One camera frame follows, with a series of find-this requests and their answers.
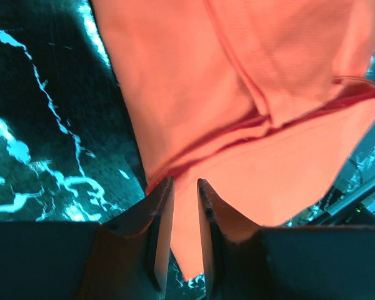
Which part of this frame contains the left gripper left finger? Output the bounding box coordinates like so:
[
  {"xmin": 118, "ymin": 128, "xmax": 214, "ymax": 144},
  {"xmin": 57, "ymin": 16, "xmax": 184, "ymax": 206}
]
[{"xmin": 0, "ymin": 177, "xmax": 174, "ymax": 299}]

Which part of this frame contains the front aluminium rail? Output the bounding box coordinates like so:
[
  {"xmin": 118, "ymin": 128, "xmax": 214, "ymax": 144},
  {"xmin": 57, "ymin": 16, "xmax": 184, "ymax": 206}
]
[{"xmin": 308, "ymin": 176, "xmax": 375, "ymax": 226}]

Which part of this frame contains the orange t-shirt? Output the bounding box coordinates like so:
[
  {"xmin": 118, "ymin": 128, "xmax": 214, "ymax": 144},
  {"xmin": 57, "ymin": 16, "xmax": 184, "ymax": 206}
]
[{"xmin": 92, "ymin": 1, "xmax": 375, "ymax": 280}]

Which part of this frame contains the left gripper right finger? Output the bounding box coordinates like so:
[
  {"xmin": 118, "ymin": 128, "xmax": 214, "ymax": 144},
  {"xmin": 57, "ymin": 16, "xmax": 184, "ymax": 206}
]
[{"xmin": 197, "ymin": 179, "xmax": 375, "ymax": 299}]

